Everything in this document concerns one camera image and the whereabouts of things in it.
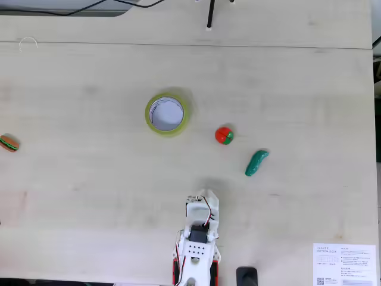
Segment black cable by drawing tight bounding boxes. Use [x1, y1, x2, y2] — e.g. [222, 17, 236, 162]
[0, 0, 107, 16]
[114, 0, 165, 8]

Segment black camera tripod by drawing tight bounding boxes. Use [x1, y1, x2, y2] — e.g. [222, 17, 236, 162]
[195, 0, 236, 32]

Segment black desk clamp mount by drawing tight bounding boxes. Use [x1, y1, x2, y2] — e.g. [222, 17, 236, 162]
[236, 266, 258, 286]

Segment red table clamp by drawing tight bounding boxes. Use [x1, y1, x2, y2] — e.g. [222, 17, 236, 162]
[172, 259, 182, 286]
[210, 259, 220, 286]

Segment green toy cucumber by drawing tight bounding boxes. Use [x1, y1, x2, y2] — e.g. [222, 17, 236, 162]
[245, 150, 270, 177]

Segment toy hamburger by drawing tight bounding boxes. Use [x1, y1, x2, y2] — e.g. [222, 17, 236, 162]
[0, 133, 20, 153]

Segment red toy strawberry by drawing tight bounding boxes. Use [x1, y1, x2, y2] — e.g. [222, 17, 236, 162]
[214, 126, 235, 146]

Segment yellow tape roll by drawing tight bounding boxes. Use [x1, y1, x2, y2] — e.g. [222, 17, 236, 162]
[145, 94, 191, 138]

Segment white printed paper sheet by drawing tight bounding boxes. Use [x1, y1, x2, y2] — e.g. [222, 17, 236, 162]
[313, 243, 377, 286]

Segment thin white wire loop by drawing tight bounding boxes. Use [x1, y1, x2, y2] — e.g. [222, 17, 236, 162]
[18, 36, 39, 53]

